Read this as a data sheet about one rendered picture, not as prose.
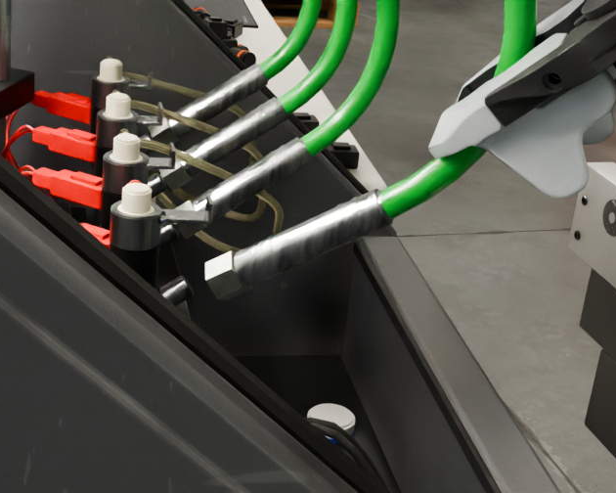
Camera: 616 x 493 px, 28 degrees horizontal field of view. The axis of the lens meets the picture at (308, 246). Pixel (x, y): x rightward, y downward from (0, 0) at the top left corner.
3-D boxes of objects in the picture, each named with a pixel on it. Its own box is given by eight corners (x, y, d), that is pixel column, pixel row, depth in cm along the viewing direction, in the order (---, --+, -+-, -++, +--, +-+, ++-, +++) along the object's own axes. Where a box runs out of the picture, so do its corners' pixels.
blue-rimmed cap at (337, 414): (359, 443, 98) (361, 427, 98) (310, 445, 97) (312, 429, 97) (347, 417, 102) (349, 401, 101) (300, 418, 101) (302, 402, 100)
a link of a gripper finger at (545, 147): (482, 261, 54) (659, 156, 48) (396, 159, 53) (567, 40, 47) (499, 227, 56) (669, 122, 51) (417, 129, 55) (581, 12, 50)
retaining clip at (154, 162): (172, 161, 77) (173, 143, 76) (175, 171, 75) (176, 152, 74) (119, 160, 76) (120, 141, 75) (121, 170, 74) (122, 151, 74)
